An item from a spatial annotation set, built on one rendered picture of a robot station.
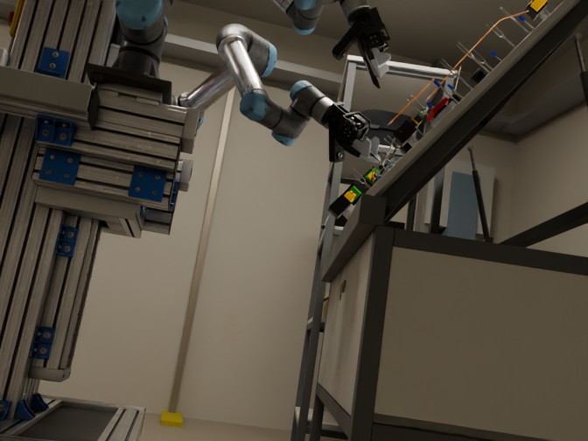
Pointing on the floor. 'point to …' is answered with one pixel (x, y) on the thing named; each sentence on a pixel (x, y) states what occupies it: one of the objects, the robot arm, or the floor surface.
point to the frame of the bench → (380, 252)
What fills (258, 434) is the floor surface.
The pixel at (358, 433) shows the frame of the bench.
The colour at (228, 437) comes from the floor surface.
